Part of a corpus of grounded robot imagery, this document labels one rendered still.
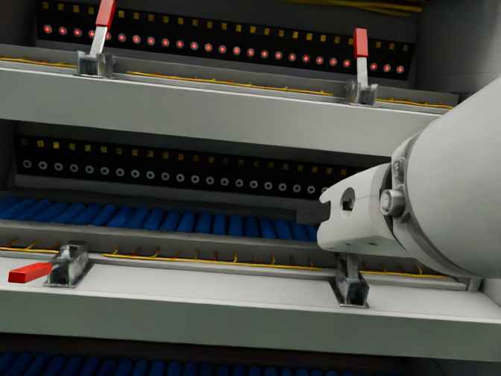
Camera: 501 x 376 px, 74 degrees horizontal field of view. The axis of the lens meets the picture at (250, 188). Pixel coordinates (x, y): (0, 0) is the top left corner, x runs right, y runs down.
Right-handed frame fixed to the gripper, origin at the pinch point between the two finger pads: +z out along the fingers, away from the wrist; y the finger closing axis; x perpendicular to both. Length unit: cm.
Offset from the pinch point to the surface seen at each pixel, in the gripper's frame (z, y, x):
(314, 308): -2.0, -3.8, -7.8
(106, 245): 3.4, -24.9, -3.5
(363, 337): -1.0, 1.1, -10.2
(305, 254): 3.5, -3.6, -2.9
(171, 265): 1.9, -17.7, -5.1
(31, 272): -7.6, -26.1, -6.1
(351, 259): -1.1, -0.1, -3.1
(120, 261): 1.8, -22.8, -5.0
